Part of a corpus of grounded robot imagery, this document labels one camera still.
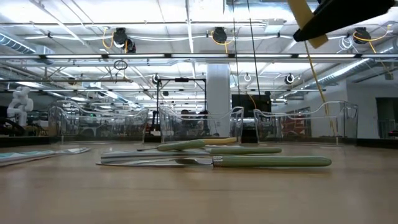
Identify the white humanoid robot figure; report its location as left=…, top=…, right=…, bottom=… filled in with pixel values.
left=6, top=86, right=34, bottom=128

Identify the teal and white packet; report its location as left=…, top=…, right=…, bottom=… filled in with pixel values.
left=0, top=150, right=58, bottom=166

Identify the black ceiling cable reel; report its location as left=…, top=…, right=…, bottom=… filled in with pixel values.
left=353, top=27, right=371, bottom=44
left=125, top=37, right=137, bottom=54
left=211, top=26, right=228, bottom=45
left=112, top=27, right=129, bottom=47

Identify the black monitor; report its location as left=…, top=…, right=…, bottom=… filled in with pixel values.
left=231, top=93, right=272, bottom=119

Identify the person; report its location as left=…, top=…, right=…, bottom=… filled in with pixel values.
left=180, top=109, right=191, bottom=135
left=198, top=110, right=210, bottom=135

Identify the silver ventilation duct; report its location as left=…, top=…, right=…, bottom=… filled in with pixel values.
left=0, top=32, right=55, bottom=56
left=303, top=57, right=374, bottom=91

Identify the green handled knife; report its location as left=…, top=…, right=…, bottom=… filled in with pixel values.
left=96, top=155, right=333, bottom=169

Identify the yellow handled utensil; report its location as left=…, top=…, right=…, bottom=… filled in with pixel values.
left=201, top=137, right=238, bottom=145
left=286, top=0, right=329, bottom=50

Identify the clear plastic bin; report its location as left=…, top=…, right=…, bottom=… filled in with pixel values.
left=48, top=100, right=150, bottom=146
left=157, top=105, right=245, bottom=146
left=253, top=100, right=359, bottom=146

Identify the black hanging cable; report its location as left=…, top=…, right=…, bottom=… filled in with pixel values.
left=232, top=0, right=241, bottom=96
left=246, top=0, right=261, bottom=96

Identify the green handled fork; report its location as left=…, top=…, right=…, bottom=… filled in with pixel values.
left=136, top=139, right=206, bottom=152

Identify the long ceiling light bar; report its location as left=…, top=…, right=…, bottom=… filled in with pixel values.
left=0, top=54, right=398, bottom=60

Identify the black gantry frame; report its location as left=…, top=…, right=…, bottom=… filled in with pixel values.
left=155, top=77, right=208, bottom=133

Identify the silver knife blade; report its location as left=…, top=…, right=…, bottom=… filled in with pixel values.
left=99, top=149, right=212, bottom=159

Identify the white column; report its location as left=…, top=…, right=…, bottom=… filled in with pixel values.
left=206, top=63, right=232, bottom=138

